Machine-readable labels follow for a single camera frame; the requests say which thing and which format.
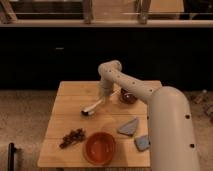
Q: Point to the grey square cloth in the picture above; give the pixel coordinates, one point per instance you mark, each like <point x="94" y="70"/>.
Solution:
<point x="142" y="143"/>

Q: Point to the brown debris pile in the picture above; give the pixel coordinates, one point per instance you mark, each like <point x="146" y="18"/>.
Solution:
<point x="73" y="137"/>

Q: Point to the black post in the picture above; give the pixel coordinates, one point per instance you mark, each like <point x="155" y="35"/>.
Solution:
<point x="11" y="154"/>

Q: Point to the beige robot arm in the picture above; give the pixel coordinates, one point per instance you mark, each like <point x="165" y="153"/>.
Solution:
<point x="170" y="127"/>

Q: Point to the wooden shelf rail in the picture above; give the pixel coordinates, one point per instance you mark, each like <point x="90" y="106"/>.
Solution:
<point x="112" y="23"/>

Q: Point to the dark red glass cup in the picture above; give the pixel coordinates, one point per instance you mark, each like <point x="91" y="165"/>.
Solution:
<point x="127" y="97"/>

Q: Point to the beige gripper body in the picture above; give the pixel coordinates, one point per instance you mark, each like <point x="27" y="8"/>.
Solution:
<point x="105" y="88"/>

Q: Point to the orange bowl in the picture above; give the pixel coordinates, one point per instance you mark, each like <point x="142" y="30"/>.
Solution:
<point x="99" y="148"/>

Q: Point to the grey triangular cloth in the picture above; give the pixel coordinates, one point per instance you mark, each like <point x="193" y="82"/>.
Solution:
<point x="129" y="128"/>

